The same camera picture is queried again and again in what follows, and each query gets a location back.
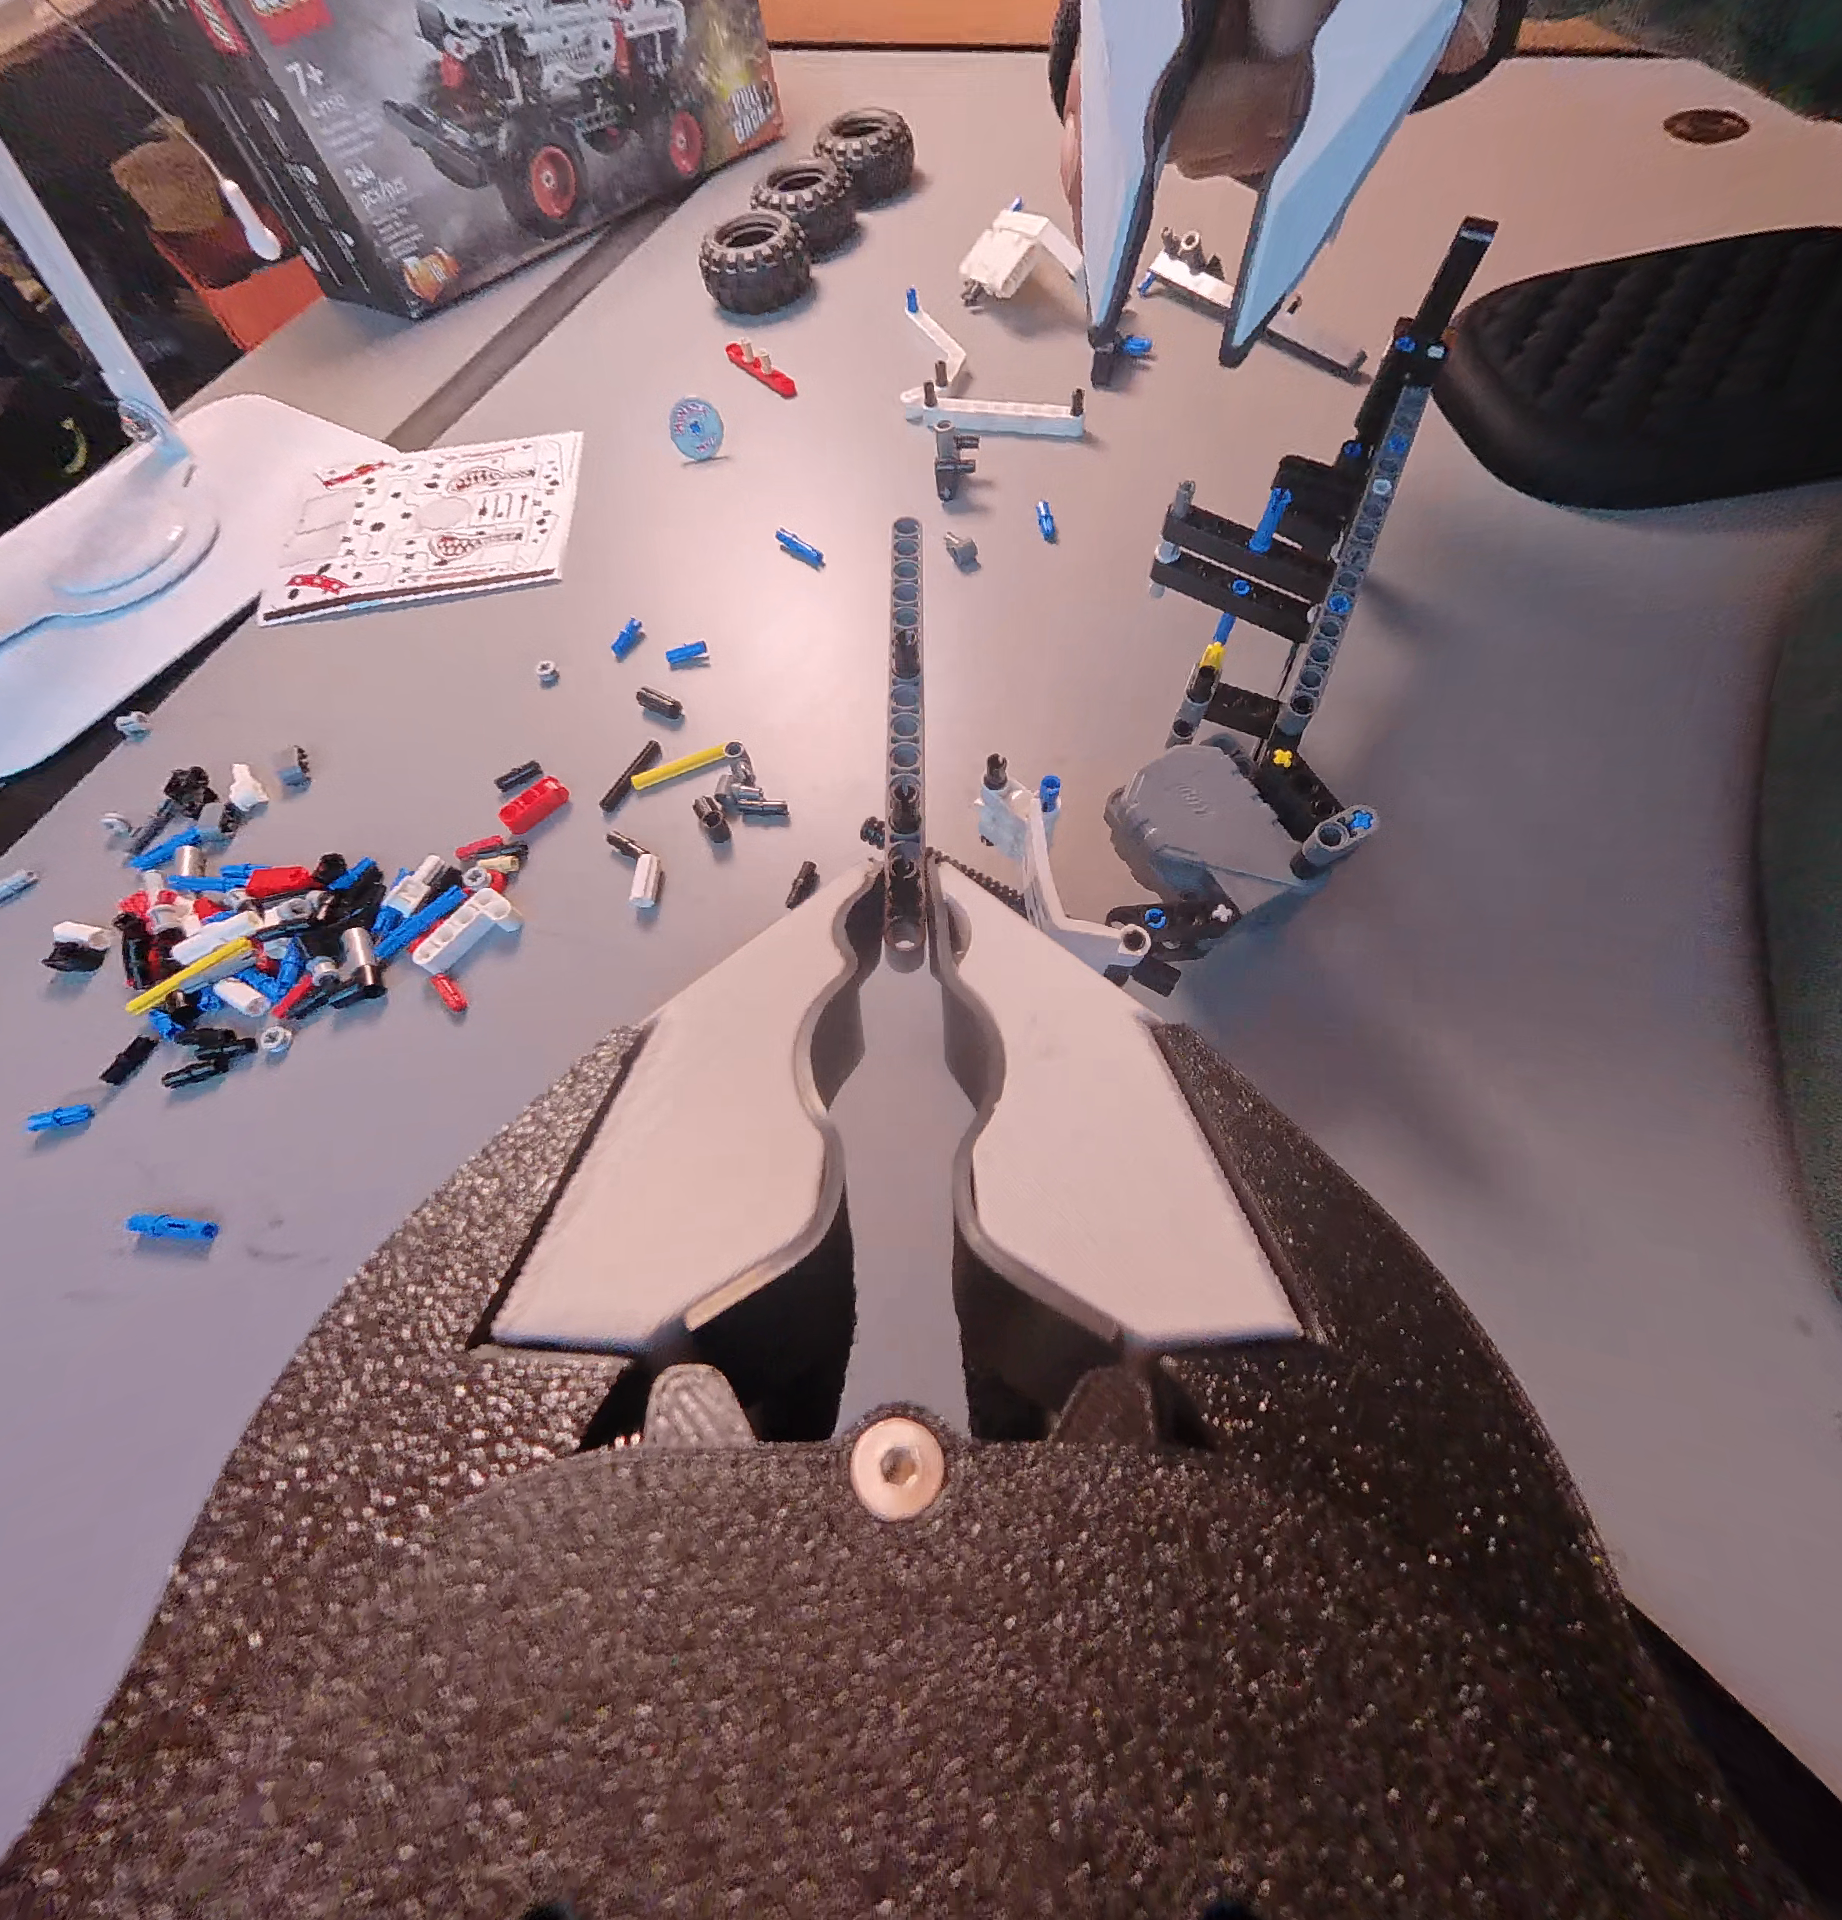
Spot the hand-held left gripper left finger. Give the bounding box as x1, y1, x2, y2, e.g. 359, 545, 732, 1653
489, 857, 878, 1441

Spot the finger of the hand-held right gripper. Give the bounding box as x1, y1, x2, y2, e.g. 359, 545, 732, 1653
1079, 0, 1221, 391
1218, 0, 1464, 366

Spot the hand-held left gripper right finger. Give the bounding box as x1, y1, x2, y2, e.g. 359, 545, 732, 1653
933, 857, 1307, 1433

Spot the black toy truck chassis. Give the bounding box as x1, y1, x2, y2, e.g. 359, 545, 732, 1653
940, 217, 1499, 997

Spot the long grey holed beam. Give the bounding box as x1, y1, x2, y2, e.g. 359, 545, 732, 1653
885, 518, 933, 953

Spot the grey desk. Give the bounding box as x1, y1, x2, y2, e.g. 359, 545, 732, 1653
0, 44, 1842, 1862

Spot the person's right hand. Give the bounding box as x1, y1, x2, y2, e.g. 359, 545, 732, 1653
1050, 0, 1331, 210

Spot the white panel assembly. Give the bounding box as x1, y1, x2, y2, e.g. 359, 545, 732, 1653
956, 202, 1086, 312

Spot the grey and white beam assembly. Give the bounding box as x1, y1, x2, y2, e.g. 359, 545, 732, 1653
1141, 226, 1377, 373

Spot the grey table with wooden edge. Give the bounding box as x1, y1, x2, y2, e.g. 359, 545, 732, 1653
763, 0, 1076, 54

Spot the black rubber tyre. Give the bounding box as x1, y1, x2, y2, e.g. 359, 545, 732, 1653
812, 108, 915, 205
698, 210, 818, 312
749, 161, 861, 256

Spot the white angled beam assembly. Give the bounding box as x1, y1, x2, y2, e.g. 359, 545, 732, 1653
901, 288, 1086, 434

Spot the white thick angled beam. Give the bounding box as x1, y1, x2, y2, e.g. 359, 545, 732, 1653
405, 893, 521, 961

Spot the pile of assorted small bricks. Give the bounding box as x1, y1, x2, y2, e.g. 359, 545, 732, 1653
39, 763, 524, 1084

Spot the toy truck set box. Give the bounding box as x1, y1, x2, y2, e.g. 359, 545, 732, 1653
155, 0, 785, 316

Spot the sticker sheet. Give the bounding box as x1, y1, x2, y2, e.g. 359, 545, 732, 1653
258, 428, 584, 623

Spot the white book stand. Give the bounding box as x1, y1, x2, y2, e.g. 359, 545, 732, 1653
0, 0, 398, 790

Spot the red plastic crate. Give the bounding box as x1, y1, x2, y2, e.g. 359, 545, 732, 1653
199, 261, 327, 355

